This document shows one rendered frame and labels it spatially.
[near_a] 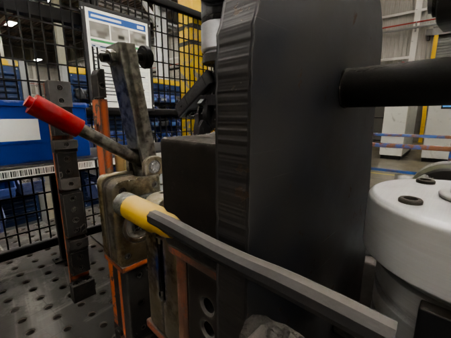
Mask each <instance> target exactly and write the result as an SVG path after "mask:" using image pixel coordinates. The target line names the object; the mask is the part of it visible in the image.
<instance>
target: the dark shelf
mask: <svg viewBox="0 0 451 338"><path fill-rule="evenodd" d="M154 147H155V150H156V156H159V157H161V145H160V142H154ZM90 151H91V155H89V156H79V157H77V160H78V166H79V172H82V171H87V170H96V169H99V166H98V159H97V148H90ZM112 156H113V167H115V154H112ZM53 175H55V170H54V161H53V160H44V161H38V162H27V163H21V164H10V165H4V166H0V183H1V182H10V181H15V180H24V179H29V178H38V177H44V176H53Z"/></svg>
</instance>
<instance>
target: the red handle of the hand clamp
mask: <svg viewBox="0 0 451 338"><path fill-rule="evenodd" d="M23 106H25V107H27V109H26V113H28V114H30V115H32V116H34V117H36V118H38V119H40V120H42V121H44V122H46V123H48V124H50V125H52V126H54V127H56V128H57V129H59V130H61V131H63V132H65V133H67V134H69V135H71V136H73V137H76V136H80V137H82V138H84V139H86V140H88V141H90V142H91V143H93V144H95V145H97V146H99V147H101V148H103V149H105V150H107V151H109V152H111V153H112V154H115V155H116V156H119V157H120V158H123V159H124V160H127V161H128V162H131V163H132V164H133V165H134V166H137V167H139V168H141V169H142V165H141V161H140V155H139V154H137V153H135V152H133V151H132V150H130V149H128V148H126V147H125V146H123V145H121V144H119V143H117V142H116V141H114V140H112V139H110V138H109V137H107V136H105V135H103V134H102V133H99V132H98V131H96V130H94V129H93V128H91V127H89V126H87V125H85V121H84V120H82V119H80V118H79V117H77V116H75V115H73V114H72V113H70V112H68V111H66V110H65V109H63V108H61V107H59V106H58V105H55V104H54V103H52V102H50V101H49V100H47V99H45V98H44V97H41V96H40V95H36V96H35V97H31V96H28V97H27V99H26V100H25V101H24V103H23Z"/></svg>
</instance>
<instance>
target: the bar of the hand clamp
mask: <svg viewBox="0 0 451 338"><path fill-rule="evenodd" d="M99 59H100V61H101V62H106V63H108V65H110V69H111V75H112V78H113V83H114V87H115V92H116V96H117V102H118V105H119V110H120V113H121V119H122V123H123V128H124V131H125V135H126V140H127V144H128V149H130V150H132V151H133V152H135V153H137V154H139V155H140V161H141V165H142V162H143V161H144V159H145V158H147V157H148V156H156V150H155V147H154V140H153V136H152V130H151V125H150V119H149V115H148V108H147V104H146V98H145V94H144V87H143V84H142V77H141V74H140V67H139V65H140V66H141V67H142V68H143V69H150V68H151V67H152V65H153V63H154V55H153V52H152V51H151V49H150V48H149V47H148V46H140V47H139V48H138V51H136V46H135V43H127V42H116V43H114V44H112V45H110V46H107V47H106V51H105V53H99ZM132 167H133V171H134V176H143V175H142V169H141V168H139V167H137V166H134V165H133V164H132Z"/></svg>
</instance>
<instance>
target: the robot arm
mask: <svg viewBox="0 0 451 338"><path fill-rule="evenodd" d="M223 1H224V0H201V51H202V53H203V65H205V66H208V67H212V68H213V71H212V70H206V71H205V72H204V73H203V74H202V75H201V76H200V77H199V79H198V80H197V81H196V82H195V84H194V85H193V86H192V87H191V88H190V89H189V90H188V91H187V93H186V94H185V95H184V96H183V98H182V99H181V100H180V101H179V102H178V103H177V104H176V106H175V108H176V110H177V113H178V116H179V118H188V119H191V118H195V123H194V128H193V135H203V134H212V133H215V132H214V131H213V130H214V129H215V95H214V93H215V73H214V69H215V55H216V50H217V43H216V33H217V31H218V28H219V23H220V19H221V11H222V7H223ZM212 131H213V132H212Z"/></svg>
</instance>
